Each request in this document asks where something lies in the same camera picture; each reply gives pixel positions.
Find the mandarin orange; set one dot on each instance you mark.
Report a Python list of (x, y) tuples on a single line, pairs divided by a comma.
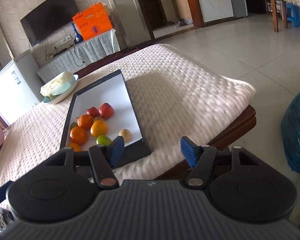
[(85, 121), (78, 135)]

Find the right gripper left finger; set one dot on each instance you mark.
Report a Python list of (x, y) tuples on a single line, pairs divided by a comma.
[(103, 158)]

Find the white chest freezer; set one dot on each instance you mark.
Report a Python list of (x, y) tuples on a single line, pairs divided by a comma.
[(19, 87)]

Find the green tomato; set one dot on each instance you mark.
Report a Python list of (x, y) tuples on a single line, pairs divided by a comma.
[(73, 125), (103, 140)]

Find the blue rimmed white plate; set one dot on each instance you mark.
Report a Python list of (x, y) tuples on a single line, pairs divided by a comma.
[(58, 98)]

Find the small yellow longan fruit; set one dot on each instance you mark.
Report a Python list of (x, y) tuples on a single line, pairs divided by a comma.
[(126, 134)]

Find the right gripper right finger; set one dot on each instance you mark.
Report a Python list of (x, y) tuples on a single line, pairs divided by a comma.
[(201, 159)]

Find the large orange tomato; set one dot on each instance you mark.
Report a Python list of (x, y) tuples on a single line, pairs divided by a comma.
[(99, 128)]

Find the grey shallow cardboard box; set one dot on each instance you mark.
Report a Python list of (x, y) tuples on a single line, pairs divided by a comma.
[(110, 89)]

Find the orange gift box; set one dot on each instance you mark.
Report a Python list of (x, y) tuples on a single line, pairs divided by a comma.
[(92, 21)]

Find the blue plastic bag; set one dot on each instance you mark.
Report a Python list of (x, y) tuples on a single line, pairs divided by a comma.
[(290, 130)]

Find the near red apple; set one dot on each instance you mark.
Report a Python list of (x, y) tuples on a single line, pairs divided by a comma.
[(93, 111)]

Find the pink quilted table cover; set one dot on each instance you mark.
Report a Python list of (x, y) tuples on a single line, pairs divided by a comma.
[(172, 97)]

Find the red apple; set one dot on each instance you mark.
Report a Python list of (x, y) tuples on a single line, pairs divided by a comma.
[(93, 111), (106, 111)]

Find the brown kiwi fruit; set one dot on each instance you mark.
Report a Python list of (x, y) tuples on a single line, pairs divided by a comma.
[(97, 118)]

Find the blue plastic stool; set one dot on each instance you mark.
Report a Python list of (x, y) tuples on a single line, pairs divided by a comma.
[(293, 14)]

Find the black wall television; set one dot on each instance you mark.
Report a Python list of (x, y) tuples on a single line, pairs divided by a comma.
[(47, 18)]

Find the wooden kitchen cabinet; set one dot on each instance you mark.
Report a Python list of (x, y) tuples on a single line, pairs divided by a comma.
[(182, 10)]

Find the left mandarin orange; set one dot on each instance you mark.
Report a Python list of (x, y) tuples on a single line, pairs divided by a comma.
[(78, 135)]

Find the blue glass bottle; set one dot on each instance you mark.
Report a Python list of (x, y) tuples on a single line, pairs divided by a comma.
[(78, 37)]

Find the far red apple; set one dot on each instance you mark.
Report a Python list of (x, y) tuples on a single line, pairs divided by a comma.
[(106, 111)]

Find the napa cabbage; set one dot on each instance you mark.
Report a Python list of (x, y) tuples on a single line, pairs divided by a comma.
[(58, 85)]

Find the right mandarin orange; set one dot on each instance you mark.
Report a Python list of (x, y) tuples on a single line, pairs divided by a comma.
[(85, 121)]

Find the small orange tomato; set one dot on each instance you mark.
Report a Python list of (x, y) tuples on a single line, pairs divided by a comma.
[(76, 147)]

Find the grey cloth covered cabinet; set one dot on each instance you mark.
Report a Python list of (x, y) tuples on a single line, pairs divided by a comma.
[(80, 56)]

